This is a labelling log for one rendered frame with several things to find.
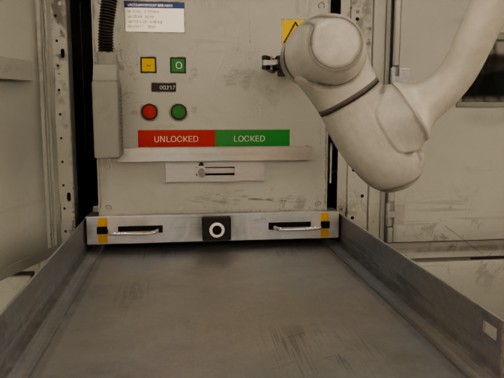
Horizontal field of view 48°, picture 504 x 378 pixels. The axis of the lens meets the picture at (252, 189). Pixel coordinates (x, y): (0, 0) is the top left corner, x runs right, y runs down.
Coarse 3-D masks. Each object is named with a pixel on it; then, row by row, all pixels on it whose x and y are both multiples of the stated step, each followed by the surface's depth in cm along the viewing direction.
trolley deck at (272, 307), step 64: (128, 256) 116; (192, 256) 116; (256, 256) 116; (320, 256) 116; (64, 320) 81; (128, 320) 81; (192, 320) 81; (256, 320) 81; (320, 320) 81; (384, 320) 81
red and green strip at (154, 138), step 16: (144, 144) 118; (160, 144) 118; (176, 144) 119; (192, 144) 119; (208, 144) 119; (224, 144) 120; (240, 144) 120; (256, 144) 121; (272, 144) 121; (288, 144) 122
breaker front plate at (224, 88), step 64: (128, 0) 114; (192, 0) 115; (256, 0) 117; (320, 0) 118; (128, 64) 115; (192, 64) 117; (256, 64) 118; (128, 128) 117; (192, 128) 119; (256, 128) 120; (320, 128) 122; (128, 192) 119; (192, 192) 120; (256, 192) 122; (320, 192) 124
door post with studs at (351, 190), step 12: (348, 0) 123; (360, 0) 123; (348, 12) 123; (360, 12) 123; (360, 24) 123; (348, 168) 128; (348, 180) 128; (360, 180) 128; (348, 192) 128; (360, 192) 129; (348, 204) 129; (360, 204) 129; (348, 216) 129; (360, 216) 129
